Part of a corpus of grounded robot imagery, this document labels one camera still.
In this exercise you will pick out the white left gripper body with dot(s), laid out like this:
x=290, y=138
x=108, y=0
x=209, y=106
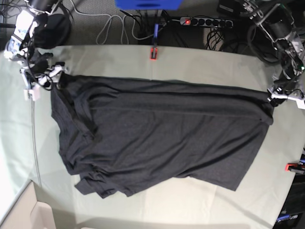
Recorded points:
x=293, y=90

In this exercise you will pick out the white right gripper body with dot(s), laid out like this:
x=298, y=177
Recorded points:
x=47, y=80

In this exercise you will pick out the black t-shirt with colourful print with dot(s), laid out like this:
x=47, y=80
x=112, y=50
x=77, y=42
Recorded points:
x=127, y=135

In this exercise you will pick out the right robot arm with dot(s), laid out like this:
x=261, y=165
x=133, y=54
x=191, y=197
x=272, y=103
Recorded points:
x=42, y=26

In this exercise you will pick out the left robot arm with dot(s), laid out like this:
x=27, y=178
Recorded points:
x=276, y=22

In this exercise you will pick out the red black clamp right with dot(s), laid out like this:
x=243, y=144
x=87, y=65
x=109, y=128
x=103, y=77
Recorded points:
x=296, y=168

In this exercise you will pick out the red black clamp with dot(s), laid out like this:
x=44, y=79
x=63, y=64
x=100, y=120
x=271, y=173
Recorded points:
x=296, y=168
x=153, y=53

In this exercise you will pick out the light green table cloth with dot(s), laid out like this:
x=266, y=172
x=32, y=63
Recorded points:
x=29, y=148

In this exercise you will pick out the red black clamp middle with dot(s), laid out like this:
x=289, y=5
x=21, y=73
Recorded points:
x=153, y=53

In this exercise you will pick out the blue box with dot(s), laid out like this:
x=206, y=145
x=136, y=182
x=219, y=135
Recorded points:
x=148, y=4

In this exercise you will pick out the black power strip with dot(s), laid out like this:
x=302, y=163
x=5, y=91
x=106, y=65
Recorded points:
x=206, y=22

